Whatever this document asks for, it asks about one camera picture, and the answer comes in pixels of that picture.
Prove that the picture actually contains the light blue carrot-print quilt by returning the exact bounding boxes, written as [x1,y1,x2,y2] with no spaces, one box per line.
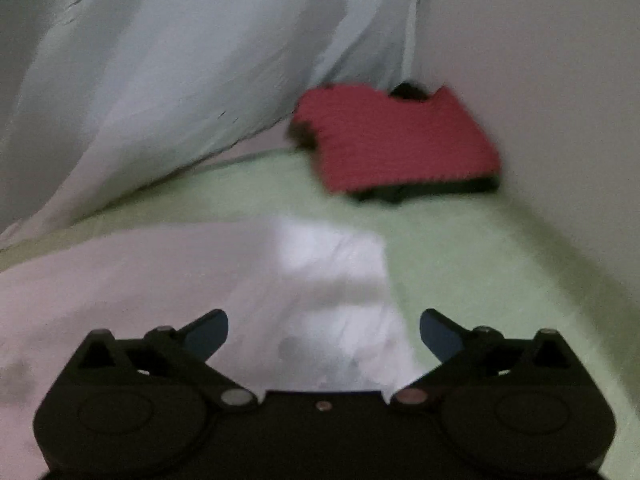
[1,0,416,246]

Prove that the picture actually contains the green grid bed sheet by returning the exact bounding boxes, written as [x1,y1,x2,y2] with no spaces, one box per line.
[1,152,639,479]

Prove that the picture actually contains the white garment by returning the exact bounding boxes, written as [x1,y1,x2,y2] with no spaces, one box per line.
[1,217,423,479]

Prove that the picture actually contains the red and black folded garment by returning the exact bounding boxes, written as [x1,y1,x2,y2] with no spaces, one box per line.
[288,82,501,204]

